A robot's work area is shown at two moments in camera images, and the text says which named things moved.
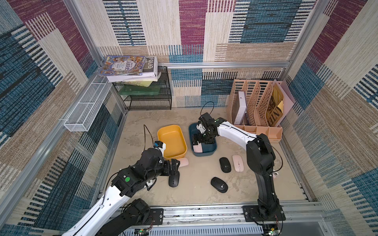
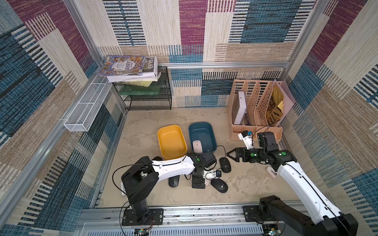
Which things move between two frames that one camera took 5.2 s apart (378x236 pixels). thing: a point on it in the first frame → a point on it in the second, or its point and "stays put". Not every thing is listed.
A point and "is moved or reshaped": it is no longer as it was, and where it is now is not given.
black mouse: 226,166 stays put
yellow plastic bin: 173,135 stays put
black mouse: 219,185 stays put
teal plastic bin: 208,149 stays put
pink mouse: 198,149 stays put
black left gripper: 168,171 → 198,183
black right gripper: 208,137 → 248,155
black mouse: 173,180 stays put
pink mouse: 238,163 is moved or reshaped
